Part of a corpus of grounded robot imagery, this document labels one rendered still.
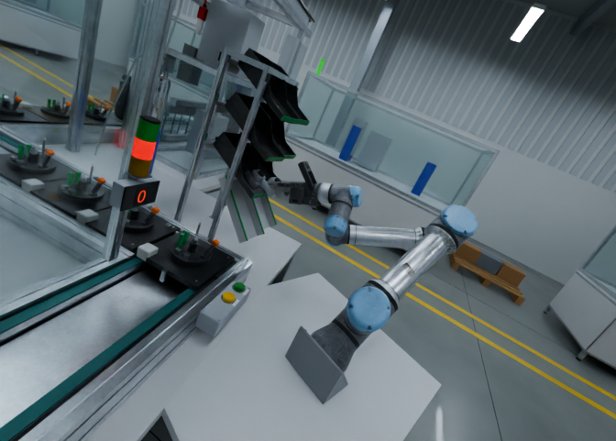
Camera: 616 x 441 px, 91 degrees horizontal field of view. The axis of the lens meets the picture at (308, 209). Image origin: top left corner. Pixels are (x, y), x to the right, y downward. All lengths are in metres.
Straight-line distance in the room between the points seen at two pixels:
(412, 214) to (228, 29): 3.59
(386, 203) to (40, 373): 4.46
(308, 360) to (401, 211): 3.99
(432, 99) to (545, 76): 2.54
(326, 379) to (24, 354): 0.72
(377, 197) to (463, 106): 5.14
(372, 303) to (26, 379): 0.78
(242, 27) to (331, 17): 8.42
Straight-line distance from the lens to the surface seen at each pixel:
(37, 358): 0.91
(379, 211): 4.88
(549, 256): 10.13
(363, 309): 0.89
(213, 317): 0.97
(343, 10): 10.51
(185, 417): 0.90
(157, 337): 0.90
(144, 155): 0.90
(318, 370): 1.01
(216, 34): 2.30
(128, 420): 0.89
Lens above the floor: 1.62
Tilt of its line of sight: 19 degrees down
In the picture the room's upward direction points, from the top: 24 degrees clockwise
